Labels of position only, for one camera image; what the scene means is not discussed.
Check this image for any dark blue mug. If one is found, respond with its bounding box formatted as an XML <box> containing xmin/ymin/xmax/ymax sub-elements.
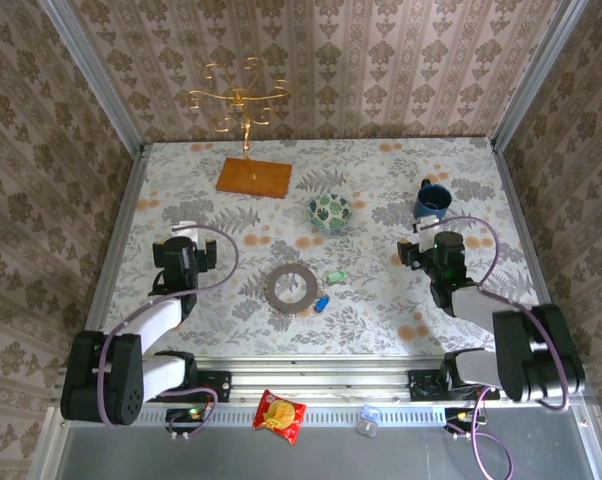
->
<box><xmin>413</xmin><ymin>178</ymin><xmax>453</xmax><ymax>220</ymax></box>

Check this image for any perforated metal ring disc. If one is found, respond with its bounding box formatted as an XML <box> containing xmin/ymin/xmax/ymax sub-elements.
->
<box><xmin>265</xmin><ymin>263</ymin><xmax>318</xmax><ymax>315</ymax></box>

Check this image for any red snack packet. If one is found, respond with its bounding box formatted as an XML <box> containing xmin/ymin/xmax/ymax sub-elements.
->
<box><xmin>252</xmin><ymin>388</ymin><xmax>307</xmax><ymax>446</ymax></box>

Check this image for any wide slotted aluminium rail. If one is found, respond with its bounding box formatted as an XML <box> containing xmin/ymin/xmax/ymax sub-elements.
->
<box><xmin>50</xmin><ymin>357</ymin><xmax>597</xmax><ymax>407</ymax></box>

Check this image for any grey metal sheet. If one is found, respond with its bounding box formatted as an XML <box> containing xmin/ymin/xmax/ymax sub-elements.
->
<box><xmin>28</xmin><ymin>422</ymin><xmax>602</xmax><ymax>480</ymax></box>

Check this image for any aluminium frame post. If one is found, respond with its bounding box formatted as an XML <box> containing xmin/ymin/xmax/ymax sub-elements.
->
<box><xmin>38</xmin><ymin>0</ymin><xmax>145</xmax><ymax>151</ymax></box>
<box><xmin>490</xmin><ymin>0</ymin><xmax>590</xmax><ymax>151</ymax></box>

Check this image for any small LED circuit board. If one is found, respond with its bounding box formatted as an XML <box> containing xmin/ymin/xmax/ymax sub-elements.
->
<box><xmin>443</xmin><ymin>407</ymin><xmax>482</xmax><ymax>436</ymax></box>
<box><xmin>165</xmin><ymin>402</ymin><xmax>217</xmax><ymax>436</ymax></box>

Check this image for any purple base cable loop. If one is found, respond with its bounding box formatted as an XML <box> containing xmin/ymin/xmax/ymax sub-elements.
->
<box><xmin>166</xmin><ymin>387</ymin><xmax>218</xmax><ymax>442</ymax></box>
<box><xmin>470</xmin><ymin>387</ymin><xmax>515</xmax><ymax>480</ymax></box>

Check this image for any leaf print ceramic bowl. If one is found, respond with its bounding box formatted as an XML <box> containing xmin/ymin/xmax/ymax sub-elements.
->
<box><xmin>307</xmin><ymin>193</ymin><xmax>353</xmax><ymax>235</ymax></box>

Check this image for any gold mug tree stand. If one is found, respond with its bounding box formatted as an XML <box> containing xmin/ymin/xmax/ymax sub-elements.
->
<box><xmin>188</xmin><ymin>56</ymin><xmax>293</xmax><ymax>200</ymax></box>

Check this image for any aluminium side rail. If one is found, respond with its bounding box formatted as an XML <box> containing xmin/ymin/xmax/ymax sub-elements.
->
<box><xmin>490</xmin><ymin>139</ymin><xmax>552</xmax><ymax>306</ymax></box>
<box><xmin>83</xmin><ymin>144</ymin><xmax>150</xmax><ymax>331</ymax></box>

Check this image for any perforated grey cable duct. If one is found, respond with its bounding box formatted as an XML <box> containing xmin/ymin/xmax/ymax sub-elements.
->
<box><xmin>135</xmin><ymin>404</ymin><xmax>447</xmax><ymax>426</ymax></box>

